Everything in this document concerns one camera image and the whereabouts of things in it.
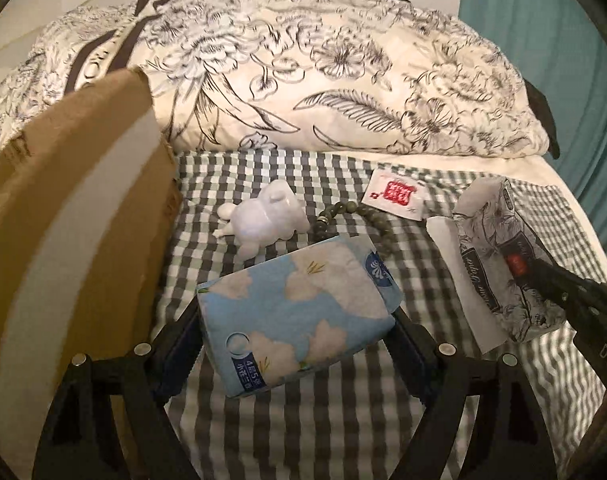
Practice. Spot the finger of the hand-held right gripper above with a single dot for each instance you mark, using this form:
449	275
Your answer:
558	280

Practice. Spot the white sachet with red seal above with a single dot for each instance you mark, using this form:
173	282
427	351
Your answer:
396	192

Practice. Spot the brown cardboard box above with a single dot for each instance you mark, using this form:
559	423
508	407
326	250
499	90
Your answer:
73	220

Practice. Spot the blue floral tissue pack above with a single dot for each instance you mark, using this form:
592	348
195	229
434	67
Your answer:
298	310

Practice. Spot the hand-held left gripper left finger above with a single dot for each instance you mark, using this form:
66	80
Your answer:
183	342

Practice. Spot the teal curtain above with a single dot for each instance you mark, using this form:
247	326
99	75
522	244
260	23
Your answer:
558	35

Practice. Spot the checked cloth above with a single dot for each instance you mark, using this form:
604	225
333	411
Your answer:
308	425

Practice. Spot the floral black-white duvet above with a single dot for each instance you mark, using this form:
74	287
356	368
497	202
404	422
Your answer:
308	60

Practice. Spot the white figurine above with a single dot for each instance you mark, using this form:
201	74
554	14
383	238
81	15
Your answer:
263	217

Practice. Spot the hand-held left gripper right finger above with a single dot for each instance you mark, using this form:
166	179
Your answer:
408	347

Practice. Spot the black-white floral tissue pack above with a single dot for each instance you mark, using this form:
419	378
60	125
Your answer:
498	270

